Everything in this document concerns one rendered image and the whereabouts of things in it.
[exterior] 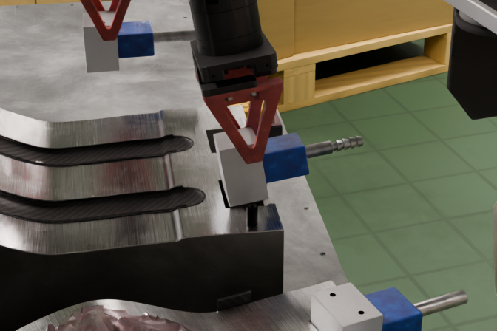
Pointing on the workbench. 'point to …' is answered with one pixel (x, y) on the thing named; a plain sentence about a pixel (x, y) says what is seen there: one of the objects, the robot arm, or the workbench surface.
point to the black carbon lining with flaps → (49, 207)
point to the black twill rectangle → (234, 301)
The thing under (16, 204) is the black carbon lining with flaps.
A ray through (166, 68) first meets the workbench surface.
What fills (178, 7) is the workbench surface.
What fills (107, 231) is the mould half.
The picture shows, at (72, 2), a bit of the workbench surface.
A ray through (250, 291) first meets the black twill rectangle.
